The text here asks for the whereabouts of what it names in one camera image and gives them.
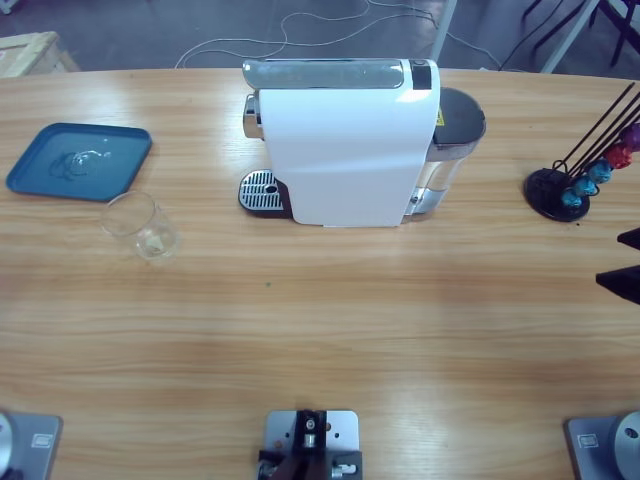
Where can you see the white capsule coffee machine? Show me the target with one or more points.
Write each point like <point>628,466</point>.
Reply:
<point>340,160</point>

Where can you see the purple coffee capsule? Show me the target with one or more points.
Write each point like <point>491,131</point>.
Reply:
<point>634,135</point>

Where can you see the black capsule holder with rods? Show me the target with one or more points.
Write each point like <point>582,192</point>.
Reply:
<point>542,192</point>

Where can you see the clear drinking glass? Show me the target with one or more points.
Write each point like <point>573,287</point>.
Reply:
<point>145,240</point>

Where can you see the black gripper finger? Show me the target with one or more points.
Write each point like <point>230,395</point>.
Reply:
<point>625,282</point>
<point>631,239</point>

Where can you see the black chair frame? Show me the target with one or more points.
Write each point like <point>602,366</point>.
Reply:
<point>621,40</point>

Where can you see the light wooden crate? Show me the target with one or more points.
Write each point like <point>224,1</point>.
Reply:
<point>30,52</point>

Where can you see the grey camera mount dark post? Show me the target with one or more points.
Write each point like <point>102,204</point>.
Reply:
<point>280,430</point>

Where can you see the silver coffee machine lever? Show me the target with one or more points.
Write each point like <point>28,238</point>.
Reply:
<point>320,75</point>

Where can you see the teal square plastic tray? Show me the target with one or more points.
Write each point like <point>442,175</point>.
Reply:
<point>45,160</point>

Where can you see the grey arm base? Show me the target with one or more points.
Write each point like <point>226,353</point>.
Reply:
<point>595,445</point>
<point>30,445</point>

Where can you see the clear water tank black lid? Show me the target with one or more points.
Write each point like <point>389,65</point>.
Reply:
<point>460,117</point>

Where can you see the red coffee capsule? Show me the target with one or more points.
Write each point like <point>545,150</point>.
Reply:
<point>619,156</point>

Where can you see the blue coffee capsule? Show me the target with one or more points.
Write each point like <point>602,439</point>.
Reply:
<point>600,171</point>
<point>570,199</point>
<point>585,187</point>

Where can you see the white table leg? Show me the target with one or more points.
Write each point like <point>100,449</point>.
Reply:
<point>442,30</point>

